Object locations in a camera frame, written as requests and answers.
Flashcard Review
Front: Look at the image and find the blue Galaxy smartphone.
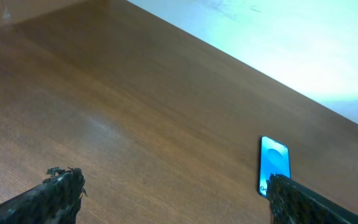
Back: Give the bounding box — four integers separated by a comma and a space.
257, 136, 291, 197

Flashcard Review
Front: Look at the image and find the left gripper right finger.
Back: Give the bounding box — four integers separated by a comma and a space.
266, 174, 358, 224

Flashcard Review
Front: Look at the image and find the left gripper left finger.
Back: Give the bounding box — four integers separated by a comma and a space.
0, 167, 86, 224

